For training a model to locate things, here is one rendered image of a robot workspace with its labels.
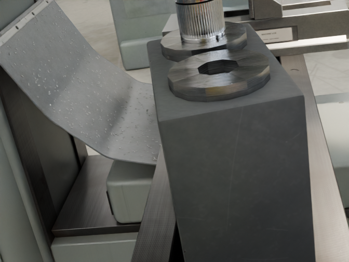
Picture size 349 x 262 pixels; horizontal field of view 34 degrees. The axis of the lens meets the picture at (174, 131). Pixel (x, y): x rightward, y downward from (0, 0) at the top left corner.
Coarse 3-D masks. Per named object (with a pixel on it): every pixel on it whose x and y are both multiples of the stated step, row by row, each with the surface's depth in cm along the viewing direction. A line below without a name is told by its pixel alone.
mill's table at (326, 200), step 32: (288, 64) 102; (320, 128) 79; (160, 160) 79; (320, 160) 72; (160, 192) 71; (320, 192) 66; (160, 224) 65; (320, 224) 61; (160, 256) 60; (320, 256) 56
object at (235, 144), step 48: (192, 48) 56; (240, 48) 57; (192, 96) 48; (240, 96) 47; (288, 96) 46; (192, 144) 47; (240, 144) 47; (288, 144) 47; (192, 192) 49; (240, 192) 49; (288, 192) 49; (192, 240) 51; (240, 240) 51; (288, 240) 52
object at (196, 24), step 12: (180, 0) 56; (192, 0) 55; (204, 0) 55; (216, 0) 56; (180, 12) 57; (192, 12) 56; (204, 12) 56; (216, 12) 57; (180, 24) 58; (192, 24) 57; (204, 24) 56; (216, 24) 57; (180, 36) 59; (192, 36) 57; (204, 36) 57; (216, 36) 57
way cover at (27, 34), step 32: (0, 32) 92; (32, 32) 100; (64, 32) 111; (0, 64) 87; (32, 64) 95; (64, 64) 104; (96, 64) 115; (32, 96) 90; (64, 96) 98; (96, 96) 105; (128, 96) 113; (64, 128) 91; (96, 128) 97; (128, 128) 102; (128, 160) 93
